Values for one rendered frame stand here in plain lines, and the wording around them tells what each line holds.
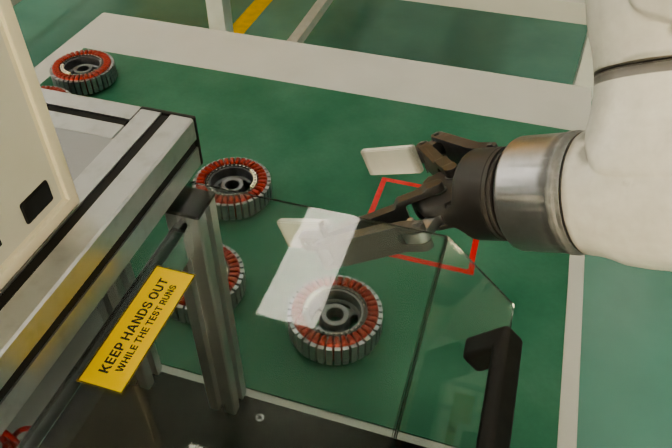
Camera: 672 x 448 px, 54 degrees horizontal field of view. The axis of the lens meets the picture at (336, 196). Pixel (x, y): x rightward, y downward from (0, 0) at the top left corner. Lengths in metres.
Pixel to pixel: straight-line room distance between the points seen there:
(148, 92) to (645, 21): 0.95
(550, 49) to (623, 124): 2.57
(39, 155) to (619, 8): 0.36
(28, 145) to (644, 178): 0.36
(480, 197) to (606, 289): 1.49
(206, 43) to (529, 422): 0.95
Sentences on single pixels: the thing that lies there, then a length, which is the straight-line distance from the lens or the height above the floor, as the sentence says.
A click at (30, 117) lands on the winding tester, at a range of 0.41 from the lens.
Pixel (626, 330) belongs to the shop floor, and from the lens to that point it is 1.91.
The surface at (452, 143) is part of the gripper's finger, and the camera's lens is 0.64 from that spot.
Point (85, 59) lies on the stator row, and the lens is 1.33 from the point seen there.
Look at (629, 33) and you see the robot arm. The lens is 0.45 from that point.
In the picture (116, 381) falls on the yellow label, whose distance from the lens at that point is 0.42.
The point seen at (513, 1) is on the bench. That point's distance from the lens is 1.62.
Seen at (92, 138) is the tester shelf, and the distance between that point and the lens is 0.51.
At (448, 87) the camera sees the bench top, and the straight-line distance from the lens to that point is 1.24.
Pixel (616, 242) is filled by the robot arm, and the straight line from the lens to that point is 0.46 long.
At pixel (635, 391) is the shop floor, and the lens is 1.80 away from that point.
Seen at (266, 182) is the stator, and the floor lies 0.78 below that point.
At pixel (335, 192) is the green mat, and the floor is 0.75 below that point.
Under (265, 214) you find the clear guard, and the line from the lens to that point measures 0.49.
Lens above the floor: 1.40
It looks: 42 degrees down
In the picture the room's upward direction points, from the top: straight up
